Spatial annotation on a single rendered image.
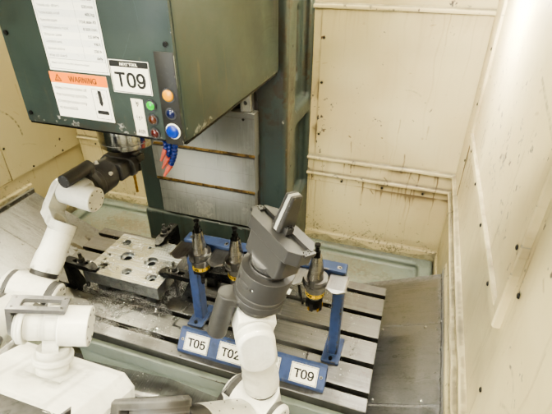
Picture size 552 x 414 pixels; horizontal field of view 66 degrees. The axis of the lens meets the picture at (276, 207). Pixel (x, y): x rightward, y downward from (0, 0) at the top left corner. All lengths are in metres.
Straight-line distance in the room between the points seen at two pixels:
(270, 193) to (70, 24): 1.02
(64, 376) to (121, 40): 0.64
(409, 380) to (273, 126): 0.98
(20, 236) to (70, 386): 1.58
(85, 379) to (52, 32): 0.71
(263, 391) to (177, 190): 1.22
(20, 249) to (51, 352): 1.48
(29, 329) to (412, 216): 1.70
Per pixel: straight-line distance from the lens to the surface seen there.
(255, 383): 0.87
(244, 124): 1.63
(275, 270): 0.63
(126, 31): 0.98
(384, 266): 2.21
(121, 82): 1.02
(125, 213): 2.68
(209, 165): 1.78
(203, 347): 1.34
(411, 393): 1.43
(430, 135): 1.93
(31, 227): 2.36
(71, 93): 1.12
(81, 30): 1.04
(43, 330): 0.79
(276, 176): 1.72
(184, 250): 1.23
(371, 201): 2.10
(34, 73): 1.18
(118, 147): 1.28
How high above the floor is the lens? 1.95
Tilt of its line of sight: 32 degrees down
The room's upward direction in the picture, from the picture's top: straight up
